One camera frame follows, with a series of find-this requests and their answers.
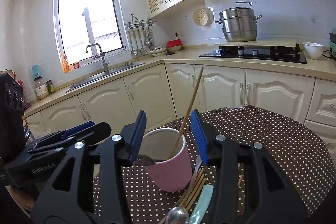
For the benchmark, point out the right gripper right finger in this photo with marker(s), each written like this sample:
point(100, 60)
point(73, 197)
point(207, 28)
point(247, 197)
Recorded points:
point(266, 194)

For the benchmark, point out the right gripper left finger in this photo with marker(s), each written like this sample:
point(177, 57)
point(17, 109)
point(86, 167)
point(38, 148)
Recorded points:
point(87, 185)

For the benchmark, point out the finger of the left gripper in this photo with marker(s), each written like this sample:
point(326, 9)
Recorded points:
point(90, 136)
point(59, 139)

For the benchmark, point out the light blue handled knife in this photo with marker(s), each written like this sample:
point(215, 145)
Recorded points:
point(202, 204)

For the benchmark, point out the stainless steel spoon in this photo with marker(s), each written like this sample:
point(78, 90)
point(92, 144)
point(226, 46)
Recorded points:
point(179, 214)

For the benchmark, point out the chrome kitchen faucet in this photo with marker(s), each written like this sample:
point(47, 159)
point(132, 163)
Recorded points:
point(99, 55)

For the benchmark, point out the white lidded jar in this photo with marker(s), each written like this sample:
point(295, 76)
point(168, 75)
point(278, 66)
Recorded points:
point(41, 88)

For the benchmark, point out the stainless steel sink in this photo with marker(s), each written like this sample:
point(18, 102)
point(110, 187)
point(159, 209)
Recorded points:
point(91, 79)

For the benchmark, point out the cream lower cabinets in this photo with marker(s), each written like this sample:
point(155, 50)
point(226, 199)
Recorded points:
point(166, 91)

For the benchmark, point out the pink utensil holder cup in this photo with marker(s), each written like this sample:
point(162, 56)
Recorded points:
point(172, 170)

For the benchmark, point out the stacked white plates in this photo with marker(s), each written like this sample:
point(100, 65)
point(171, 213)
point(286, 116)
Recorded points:
point(158, 51)

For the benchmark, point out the red bowl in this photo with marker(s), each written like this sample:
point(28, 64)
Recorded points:
point(174, 45)

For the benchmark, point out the black gas stove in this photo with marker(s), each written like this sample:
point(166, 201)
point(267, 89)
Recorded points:
point(271, 53)

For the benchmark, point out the cream round strainer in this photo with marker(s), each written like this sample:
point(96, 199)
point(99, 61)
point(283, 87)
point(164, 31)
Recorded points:
point(203, 17)

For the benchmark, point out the white ceramic bowl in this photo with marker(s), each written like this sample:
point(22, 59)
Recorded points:
point(313, 50)

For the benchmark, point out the green electric grill appliance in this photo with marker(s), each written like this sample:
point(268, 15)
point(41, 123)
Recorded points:
point(333, 44)

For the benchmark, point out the stainless steel steamer pot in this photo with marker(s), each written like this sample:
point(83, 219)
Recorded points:
point(239, 24)

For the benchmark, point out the wall utensil rack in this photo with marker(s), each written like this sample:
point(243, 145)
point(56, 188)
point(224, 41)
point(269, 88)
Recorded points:
point(140, 36)

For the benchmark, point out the window with white frame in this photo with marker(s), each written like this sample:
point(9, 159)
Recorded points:
point(79, 23)

